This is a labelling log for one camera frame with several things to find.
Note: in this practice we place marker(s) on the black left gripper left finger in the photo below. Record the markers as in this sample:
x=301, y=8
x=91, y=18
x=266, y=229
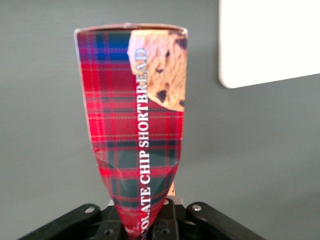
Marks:
x=75, y=225

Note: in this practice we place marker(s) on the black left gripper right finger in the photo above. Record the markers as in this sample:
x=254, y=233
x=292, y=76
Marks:
x=200, y=225

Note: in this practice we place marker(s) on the red tartan cookie box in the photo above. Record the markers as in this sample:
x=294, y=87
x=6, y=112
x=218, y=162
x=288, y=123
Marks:
x=135, y=120

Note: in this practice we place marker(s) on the white rectangular tray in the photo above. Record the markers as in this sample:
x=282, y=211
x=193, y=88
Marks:
x=267, y=42

